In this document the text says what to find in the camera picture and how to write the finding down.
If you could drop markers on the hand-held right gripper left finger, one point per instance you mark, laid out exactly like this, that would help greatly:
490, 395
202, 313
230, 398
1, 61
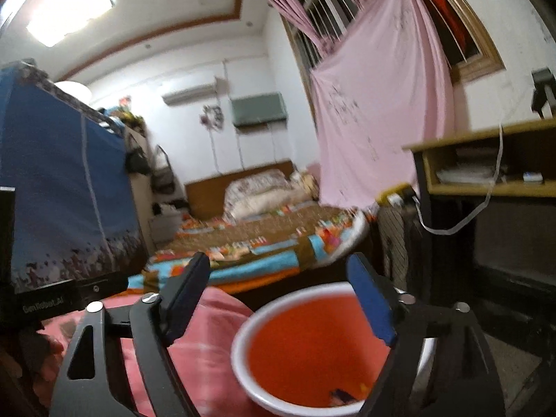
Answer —
189, 295

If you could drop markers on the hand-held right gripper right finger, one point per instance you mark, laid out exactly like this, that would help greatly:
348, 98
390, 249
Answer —
371, 299

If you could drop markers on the red bin with white rim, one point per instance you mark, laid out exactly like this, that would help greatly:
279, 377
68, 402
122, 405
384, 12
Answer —
304, 347

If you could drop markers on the pink checked blanket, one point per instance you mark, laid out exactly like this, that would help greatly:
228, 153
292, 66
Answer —
208, 339

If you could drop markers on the dark checked bag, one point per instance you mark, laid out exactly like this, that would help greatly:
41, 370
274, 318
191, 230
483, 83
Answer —
397, 243

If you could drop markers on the white nightstand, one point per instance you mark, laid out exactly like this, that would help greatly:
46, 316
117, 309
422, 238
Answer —
165, 226

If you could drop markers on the bed with colourful blanket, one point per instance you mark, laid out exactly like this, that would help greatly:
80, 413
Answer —
269, 234

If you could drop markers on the wooden headboard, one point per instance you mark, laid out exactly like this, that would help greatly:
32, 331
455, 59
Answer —
204, 195

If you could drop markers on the floral pillow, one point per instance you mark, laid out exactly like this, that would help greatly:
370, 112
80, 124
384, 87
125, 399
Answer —
256, 195

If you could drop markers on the blue fabric wardrobe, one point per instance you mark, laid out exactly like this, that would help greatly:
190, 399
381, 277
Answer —
56, 182

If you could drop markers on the black and white hanging bag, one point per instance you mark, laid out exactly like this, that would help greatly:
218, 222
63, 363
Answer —
163, 173

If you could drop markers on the cream bedding bundle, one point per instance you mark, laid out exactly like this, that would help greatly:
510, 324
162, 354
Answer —
304, 184

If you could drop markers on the stack of papers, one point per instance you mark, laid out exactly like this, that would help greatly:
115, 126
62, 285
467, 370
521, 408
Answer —
469, 173

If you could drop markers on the pink curtain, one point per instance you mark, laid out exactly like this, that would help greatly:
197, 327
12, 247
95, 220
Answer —
382, 108

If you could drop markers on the wooden desk with black legs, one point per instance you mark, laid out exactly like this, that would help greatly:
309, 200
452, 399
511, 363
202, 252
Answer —
478, 132

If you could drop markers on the white air conditioner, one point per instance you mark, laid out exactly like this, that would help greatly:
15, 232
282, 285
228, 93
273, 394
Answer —
189, 92

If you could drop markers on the black desk device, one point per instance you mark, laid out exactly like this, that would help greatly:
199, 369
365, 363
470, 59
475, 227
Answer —
544, 91

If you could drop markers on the ceiling light panel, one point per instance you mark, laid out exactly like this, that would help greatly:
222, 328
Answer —
71, 8

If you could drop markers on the red cloth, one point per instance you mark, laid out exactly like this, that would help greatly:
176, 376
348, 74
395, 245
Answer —
443, 8

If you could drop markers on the wall photo cluster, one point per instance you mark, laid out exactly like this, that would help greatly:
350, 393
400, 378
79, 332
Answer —
210, 117

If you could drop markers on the grey-green wall cover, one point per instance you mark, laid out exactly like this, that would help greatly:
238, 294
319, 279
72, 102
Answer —
259, 109

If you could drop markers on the barred window with wooden frame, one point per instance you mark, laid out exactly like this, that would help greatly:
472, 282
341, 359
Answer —
478, 47

